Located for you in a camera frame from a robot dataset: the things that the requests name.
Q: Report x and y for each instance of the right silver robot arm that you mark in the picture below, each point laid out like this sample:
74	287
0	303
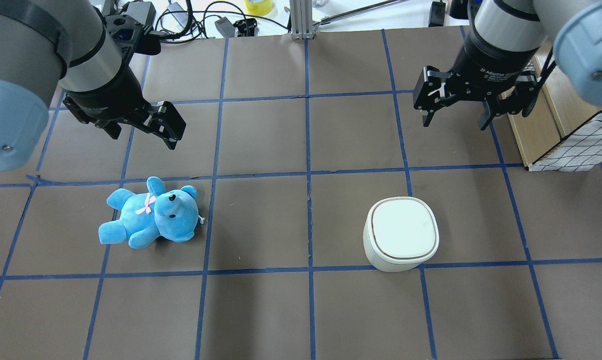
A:
511	48

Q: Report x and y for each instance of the yellow tape roll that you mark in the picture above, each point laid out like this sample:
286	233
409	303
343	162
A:
259	7

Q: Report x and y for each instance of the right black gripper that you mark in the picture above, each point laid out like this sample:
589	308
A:
485	69

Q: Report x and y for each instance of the wooden wire mesh shelf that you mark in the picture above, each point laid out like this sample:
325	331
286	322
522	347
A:
562	133

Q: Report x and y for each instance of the blue teddy bear plush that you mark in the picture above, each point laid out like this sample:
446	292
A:
157	213

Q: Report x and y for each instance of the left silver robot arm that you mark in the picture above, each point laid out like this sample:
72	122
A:
86	51

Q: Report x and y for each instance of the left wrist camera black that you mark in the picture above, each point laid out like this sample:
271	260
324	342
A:
131	26

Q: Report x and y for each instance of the aluminium frame post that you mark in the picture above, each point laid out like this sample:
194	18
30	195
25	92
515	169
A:
302	24

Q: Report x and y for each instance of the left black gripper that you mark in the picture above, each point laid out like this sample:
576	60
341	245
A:
107	98

